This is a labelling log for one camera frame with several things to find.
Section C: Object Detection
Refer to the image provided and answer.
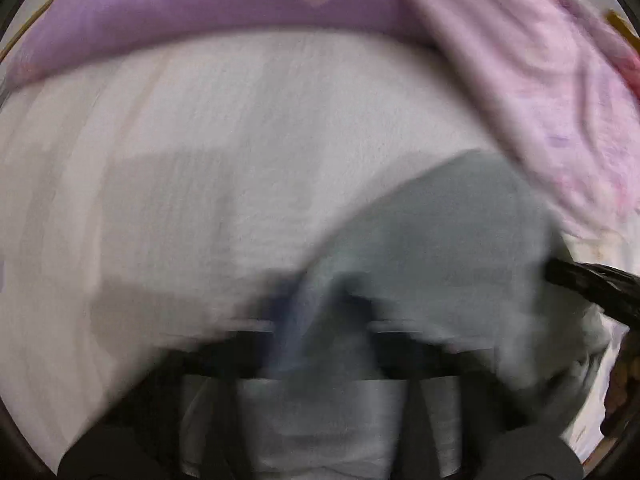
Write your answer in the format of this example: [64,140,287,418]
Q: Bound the grey sweatpants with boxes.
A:
[179,148,614,480]

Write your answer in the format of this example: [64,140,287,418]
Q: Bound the pink floral quilt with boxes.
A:
[410,0,639,237]

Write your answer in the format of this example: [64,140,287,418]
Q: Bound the white blue floral bedsheet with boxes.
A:
[1,30,639,479]

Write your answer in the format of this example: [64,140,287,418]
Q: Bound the yellow wooden headboard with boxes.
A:
[604,10,640,52]

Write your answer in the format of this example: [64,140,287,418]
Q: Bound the purple pillow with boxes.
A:
[6,0,428,88]

